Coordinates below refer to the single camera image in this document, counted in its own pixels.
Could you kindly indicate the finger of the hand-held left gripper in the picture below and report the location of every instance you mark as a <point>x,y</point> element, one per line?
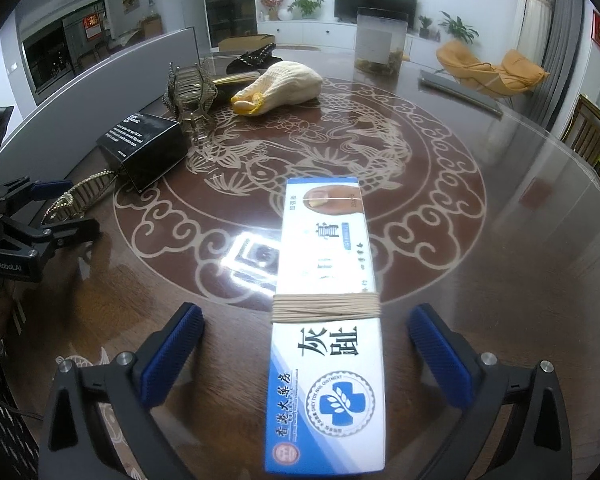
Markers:
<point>75,232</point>
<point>47,188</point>

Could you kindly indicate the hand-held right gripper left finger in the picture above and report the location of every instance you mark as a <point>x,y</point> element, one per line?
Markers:
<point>172,355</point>

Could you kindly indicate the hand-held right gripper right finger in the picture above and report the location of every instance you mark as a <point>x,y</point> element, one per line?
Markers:
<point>437,355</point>

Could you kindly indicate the white and blue medicine box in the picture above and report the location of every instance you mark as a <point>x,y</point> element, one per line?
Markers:
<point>325,260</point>

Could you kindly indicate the black knitted pouch white trim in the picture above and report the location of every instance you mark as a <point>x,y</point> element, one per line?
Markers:
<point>247,60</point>

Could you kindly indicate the wooden desktop with fish pattern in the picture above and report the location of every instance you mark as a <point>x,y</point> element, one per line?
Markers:
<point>480,285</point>

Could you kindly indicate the black cardboard box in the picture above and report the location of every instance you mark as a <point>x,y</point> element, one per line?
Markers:
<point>150,155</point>

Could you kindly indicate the grey partition board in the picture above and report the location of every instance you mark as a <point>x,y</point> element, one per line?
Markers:
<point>105,85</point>

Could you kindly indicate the dark glass sliding door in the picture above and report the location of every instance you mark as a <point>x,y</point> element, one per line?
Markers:
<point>50,55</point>

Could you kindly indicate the red hanging calendar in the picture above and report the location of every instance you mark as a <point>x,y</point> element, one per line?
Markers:
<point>92,26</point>

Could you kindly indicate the black dotted clothing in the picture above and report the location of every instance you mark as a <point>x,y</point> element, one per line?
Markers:
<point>0,435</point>

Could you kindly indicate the large gold claw hair clip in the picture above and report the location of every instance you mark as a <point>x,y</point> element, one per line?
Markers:
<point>190,85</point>

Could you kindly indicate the gold flat packet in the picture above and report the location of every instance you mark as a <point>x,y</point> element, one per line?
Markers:
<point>235,80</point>

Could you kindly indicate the brown cardboard box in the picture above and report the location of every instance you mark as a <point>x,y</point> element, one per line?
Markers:
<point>245,42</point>

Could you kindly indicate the cream knitted pouch yellow trim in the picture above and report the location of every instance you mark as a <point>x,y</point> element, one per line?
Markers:
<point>285,85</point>

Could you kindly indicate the dark glass display cabinet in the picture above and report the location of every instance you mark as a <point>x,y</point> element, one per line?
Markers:
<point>230,5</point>

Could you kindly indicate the grey flat remote bar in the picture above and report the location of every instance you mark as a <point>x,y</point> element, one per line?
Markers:
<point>460,91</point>

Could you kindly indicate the wooden dining chair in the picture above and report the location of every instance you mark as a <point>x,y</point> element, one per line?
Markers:
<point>592,135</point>

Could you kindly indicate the red flowers in vase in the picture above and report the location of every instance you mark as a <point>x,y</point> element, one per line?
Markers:
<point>272,5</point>

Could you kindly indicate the orange lounge chair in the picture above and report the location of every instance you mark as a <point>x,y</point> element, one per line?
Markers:
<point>462,62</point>
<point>522,72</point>

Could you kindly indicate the white television cabinet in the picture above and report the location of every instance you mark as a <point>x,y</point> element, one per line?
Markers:
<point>320,32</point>

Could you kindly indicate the bushy green potted plant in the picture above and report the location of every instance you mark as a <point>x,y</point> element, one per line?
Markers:
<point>306,6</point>

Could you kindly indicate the clear plastic jar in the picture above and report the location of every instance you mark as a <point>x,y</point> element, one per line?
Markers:
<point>380,40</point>

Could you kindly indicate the grey curtain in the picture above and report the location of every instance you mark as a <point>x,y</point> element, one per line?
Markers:
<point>565,60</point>

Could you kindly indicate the large leafy potted plant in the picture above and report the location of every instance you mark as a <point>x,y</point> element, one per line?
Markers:
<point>457,27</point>

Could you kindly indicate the small green potted plant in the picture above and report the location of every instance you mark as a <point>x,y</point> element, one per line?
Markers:
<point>425,25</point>

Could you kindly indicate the white curtain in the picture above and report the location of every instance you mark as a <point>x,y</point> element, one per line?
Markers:
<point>530,15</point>

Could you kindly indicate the black television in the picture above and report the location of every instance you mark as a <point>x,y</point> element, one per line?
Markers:
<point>375,2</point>

